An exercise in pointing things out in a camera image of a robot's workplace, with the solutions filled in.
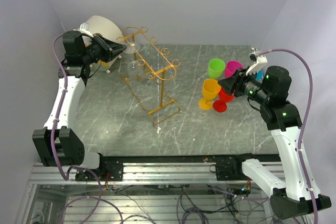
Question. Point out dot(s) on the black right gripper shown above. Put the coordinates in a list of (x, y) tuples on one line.
[(235, 83)]

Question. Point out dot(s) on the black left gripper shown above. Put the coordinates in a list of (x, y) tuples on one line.
[(117, 49)]

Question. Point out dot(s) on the pink wine glass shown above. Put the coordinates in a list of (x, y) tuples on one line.
[(231, 67)]

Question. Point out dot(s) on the orange wine glass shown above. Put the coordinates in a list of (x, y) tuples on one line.
[(210, 90)]

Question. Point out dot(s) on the green wine glass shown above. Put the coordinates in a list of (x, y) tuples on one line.
[(215, 68)]

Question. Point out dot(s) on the red wine glass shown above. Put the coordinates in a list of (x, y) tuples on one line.
[(220, 105)]

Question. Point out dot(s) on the clear wine glass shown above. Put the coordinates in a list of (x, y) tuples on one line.
[(134, 68)]

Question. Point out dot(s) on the blue wine glass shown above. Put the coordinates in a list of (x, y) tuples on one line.
[(259, 76)]

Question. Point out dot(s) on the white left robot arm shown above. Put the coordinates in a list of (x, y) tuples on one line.
[(56, 143)]

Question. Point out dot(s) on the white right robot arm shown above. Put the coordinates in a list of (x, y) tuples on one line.
[(298, 194)]

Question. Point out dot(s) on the round white drawer cabinet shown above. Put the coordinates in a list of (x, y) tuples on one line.
[(108, 30)]

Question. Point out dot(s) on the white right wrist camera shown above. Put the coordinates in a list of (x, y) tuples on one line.
[(258, 60)]

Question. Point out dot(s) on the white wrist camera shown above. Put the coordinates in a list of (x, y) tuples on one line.
[(258, 60), (84, 28)]

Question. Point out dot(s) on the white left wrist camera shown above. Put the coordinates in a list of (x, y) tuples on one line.
[(84, 28)]

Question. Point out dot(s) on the gold wire glass rack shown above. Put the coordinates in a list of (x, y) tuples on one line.
[(160, 76)]

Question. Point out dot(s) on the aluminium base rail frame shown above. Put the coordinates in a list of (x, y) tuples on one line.
[(169, 189)]

